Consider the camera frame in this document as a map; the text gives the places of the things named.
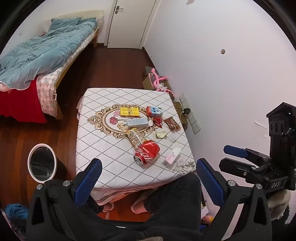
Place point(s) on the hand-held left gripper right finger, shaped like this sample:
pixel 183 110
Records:
pixel 210 180

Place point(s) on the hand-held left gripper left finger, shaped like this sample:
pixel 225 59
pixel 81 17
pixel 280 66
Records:
pixel 89 183

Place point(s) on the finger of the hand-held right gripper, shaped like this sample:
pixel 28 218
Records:
pixel 233 168
pixel 235 151

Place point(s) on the white-rimmed trash bin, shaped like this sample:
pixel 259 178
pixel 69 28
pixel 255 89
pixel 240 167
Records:
pixel 31 162

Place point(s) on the patterned snack wrapper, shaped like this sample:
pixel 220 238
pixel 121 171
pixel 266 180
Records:
pixel 135 139

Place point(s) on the red soda can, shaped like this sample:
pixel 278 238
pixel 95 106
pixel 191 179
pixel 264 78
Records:
pixel 148 151

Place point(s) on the white and blue drink carton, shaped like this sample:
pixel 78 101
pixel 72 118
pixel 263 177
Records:
pixel 137 122

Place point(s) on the red wrapper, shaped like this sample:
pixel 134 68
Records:
pixel 158 122

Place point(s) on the yellow cigarette box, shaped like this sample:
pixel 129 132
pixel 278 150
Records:
pixel 130 112

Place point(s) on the white diamond-patterned tablecloth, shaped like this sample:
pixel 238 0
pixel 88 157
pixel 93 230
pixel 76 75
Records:
pixel 111 160

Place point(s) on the white and pink box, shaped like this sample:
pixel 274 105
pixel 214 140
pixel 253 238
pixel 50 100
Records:
pixel 171 157

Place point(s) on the person's black fleece pants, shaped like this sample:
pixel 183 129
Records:
pixel 173 208

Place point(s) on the pink slipper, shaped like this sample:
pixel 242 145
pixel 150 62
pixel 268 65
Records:
pixel 138 206

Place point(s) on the clear plastic wrapper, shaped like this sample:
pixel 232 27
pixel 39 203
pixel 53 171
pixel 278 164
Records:
pixel 172 138

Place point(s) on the black charger plug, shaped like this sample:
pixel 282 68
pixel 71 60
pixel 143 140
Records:
pixel 186 111

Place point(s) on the pale fruit peel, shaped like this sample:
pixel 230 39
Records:
pixel 161 135

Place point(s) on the brown snack wrapper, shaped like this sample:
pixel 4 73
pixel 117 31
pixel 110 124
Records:
pixel 172 124

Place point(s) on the blue cloth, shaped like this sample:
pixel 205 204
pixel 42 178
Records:
pixel 16 210

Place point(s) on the red and blue milk carton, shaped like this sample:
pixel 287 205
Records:
pixel 154 111

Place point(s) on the red blanket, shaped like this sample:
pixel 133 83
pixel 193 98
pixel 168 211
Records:
pixel 20 104

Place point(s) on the pink plush toy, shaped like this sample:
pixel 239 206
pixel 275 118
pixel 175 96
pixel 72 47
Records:
pixel 158 80

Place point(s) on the white door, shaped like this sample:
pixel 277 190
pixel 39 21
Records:
pixel 131 23

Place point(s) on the cream bed headboard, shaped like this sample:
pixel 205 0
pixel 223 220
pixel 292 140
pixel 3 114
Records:
pixel 76 14

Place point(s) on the white wall outlet row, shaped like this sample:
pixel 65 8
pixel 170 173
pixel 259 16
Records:
pixel 193 120

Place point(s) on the wooden bed frame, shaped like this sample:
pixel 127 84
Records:
pixel 62 78

